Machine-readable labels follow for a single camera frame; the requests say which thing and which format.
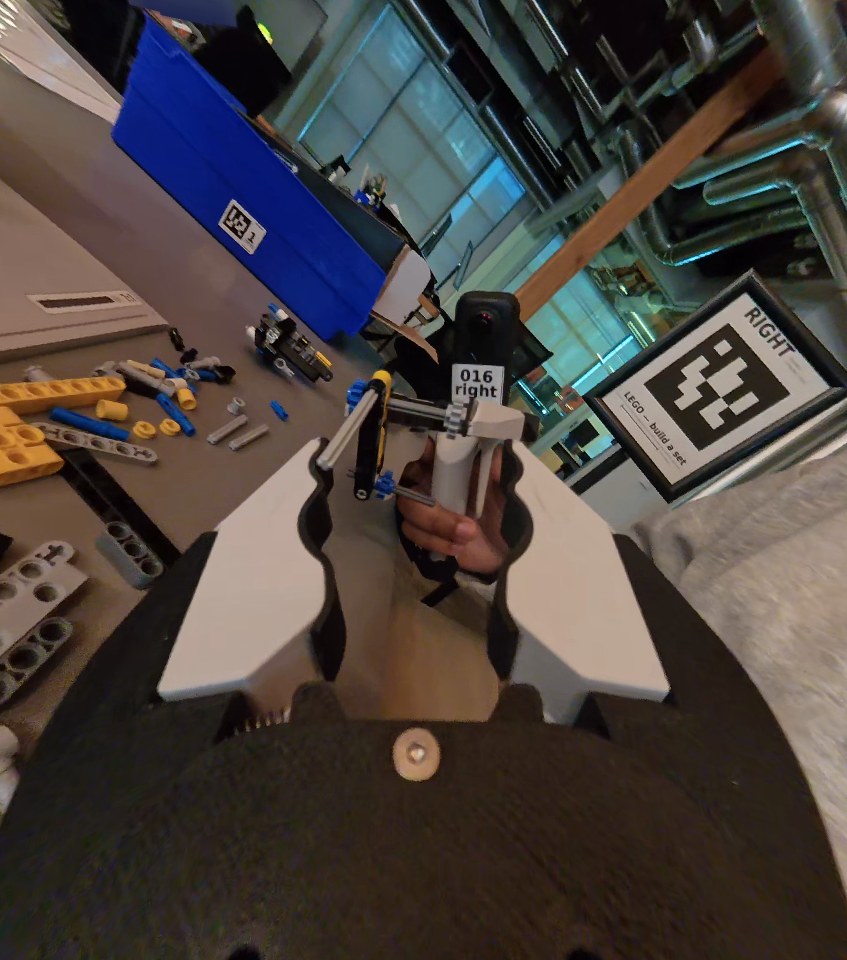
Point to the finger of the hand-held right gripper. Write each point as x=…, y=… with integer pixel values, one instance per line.
x=498, y=421

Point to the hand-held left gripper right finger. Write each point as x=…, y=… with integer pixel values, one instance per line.
x=581, y=607

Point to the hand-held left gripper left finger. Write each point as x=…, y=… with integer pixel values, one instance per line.
x=251, y=600

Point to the small grey lego gear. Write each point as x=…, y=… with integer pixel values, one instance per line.
x=456, y=420

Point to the black yellow lego assembly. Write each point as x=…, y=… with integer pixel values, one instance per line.
x=371, y=435

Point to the short grey lego beam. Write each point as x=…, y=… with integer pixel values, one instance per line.
x=131, y=553

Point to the grey lego axle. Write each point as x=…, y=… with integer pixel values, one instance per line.
x=249, y=436
x=226, y=430

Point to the long black lego beam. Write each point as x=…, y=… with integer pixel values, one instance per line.
x=116, y=502

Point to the blue lego pin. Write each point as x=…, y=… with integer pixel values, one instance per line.
x=279, y=409

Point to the black lego subassembly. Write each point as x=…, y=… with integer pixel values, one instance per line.
x=288, y=345

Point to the thin grey lego liftarm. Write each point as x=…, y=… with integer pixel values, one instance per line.
x=93, y=442

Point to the pile of small lego pins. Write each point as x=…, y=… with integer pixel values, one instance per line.
x=168, y=390

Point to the lego instruction booklet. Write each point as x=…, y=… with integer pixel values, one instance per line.
x=18, y=262

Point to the person's right hand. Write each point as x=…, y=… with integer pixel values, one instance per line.
x=453, y=536

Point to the wooden ceiling beam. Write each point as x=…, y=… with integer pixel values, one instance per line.
x=641, y=180

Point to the black framed patterned sign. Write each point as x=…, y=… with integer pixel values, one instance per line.
x=723, y=382

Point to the pile of grey black beams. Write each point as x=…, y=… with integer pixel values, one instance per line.
x=3, y=622

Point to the blue plastic bin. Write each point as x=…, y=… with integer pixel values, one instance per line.
x=228, y=172

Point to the black monitor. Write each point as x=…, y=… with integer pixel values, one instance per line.
x=251, y=60

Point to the metal ventilation pipes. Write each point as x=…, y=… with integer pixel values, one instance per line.
x=828, y=112

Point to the white paper sheet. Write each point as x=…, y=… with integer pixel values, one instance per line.
x=41, y=52

